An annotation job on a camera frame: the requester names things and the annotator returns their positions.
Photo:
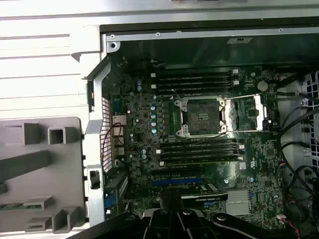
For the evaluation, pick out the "silver port block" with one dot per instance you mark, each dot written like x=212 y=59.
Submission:
x=119 y=138
x=119 y=122

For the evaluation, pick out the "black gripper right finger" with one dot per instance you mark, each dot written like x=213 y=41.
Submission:
x=189 y=224

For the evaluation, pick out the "blue expansion slot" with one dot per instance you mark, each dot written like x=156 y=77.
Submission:
x=174 y=182

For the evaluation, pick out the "silver cylindrical capacitor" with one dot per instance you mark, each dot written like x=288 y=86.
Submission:
x=153 y=116
x=138 y=82
x=153 y=124
x=154 y=97
x=138 y=87
x=153 y=108
x=154 y=131

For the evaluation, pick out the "silver finned heat sink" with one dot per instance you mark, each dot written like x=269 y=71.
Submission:
x=238 y=203

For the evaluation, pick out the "grey parts rack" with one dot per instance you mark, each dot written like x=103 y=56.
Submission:
x=62 y=174

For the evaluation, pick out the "white case label sticker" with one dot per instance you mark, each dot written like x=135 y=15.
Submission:
x=239 y=41

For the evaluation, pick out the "round coin battery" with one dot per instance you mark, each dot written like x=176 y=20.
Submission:
x=262 y=85

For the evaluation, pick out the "black and silver PC case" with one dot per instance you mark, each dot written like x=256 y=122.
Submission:
x=96 y=129

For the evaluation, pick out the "teal serial port connector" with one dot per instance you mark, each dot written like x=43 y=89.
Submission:
x=117 y=103

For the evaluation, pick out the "green motherboard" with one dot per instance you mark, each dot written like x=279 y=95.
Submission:
x=249 y=154

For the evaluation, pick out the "CPU socket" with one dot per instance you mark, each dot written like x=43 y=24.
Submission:
x=202 y=117

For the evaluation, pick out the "black graphics card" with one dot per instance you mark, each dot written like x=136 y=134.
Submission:
x=207 y=196

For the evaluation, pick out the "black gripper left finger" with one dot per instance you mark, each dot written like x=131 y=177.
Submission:
x=157 y=224

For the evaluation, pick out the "blue VGA port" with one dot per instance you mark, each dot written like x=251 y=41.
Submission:
x=108 y=201

